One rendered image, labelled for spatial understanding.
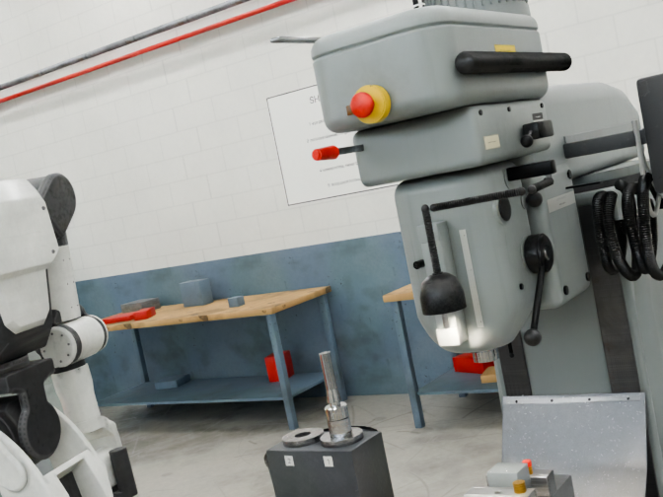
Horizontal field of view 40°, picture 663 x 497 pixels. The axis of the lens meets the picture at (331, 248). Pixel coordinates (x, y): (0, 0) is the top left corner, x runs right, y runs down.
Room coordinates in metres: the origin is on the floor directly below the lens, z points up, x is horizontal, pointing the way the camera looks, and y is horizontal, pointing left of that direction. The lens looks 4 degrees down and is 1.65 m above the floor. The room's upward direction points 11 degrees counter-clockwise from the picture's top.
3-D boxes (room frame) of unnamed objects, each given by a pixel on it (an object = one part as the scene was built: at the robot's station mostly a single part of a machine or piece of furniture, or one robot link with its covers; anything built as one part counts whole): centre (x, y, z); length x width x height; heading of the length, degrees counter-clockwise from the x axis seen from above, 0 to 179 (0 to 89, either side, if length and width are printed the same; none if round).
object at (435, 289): (1.46, -0.16, 1.44); 0.07 x 0.07 x 0.06
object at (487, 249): (1.64, -0.24, 1.47); 0.21 x 0.19 x 0.32; 55
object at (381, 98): (1.45, -0.11, 1.76); 0.06 x 0.02 x 0.06; 55
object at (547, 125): (1.62, -0.39, 1.66); 0.12 x 0.04 x 0.04; 145
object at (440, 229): (1.55, -0.17, 1.45); 0.04 x 0.04 x 0.21; 55
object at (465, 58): (1.58, -0.38, 1.79); 0.45 x 0.04 x 0.04; 145
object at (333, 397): (1.85, 0.06, 1.26); 0.03 x 0.03 x 0.11
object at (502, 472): (1.64, -0.24, 1.05); 0.06 x 0.05 x 0.06; 55
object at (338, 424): (1.85, 0.06, 1.17); 0.05 x 0.05 x 0.05
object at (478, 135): (1.67, -0.26, 1.68); 0.34 x 0.24 x 0.10; 145
